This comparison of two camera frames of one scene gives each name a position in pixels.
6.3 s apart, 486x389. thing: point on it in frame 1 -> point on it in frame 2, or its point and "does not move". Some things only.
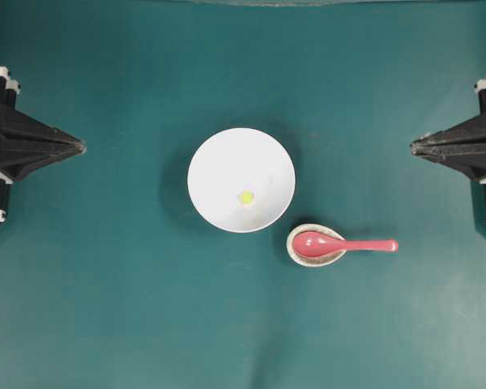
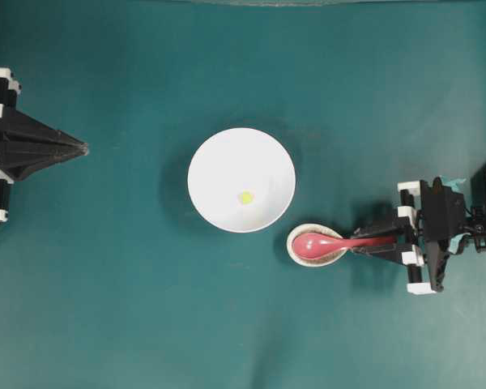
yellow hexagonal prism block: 246,198 does not move
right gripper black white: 474,147 -> 436,215
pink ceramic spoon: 317,245 does not move
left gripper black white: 6,163 does not move
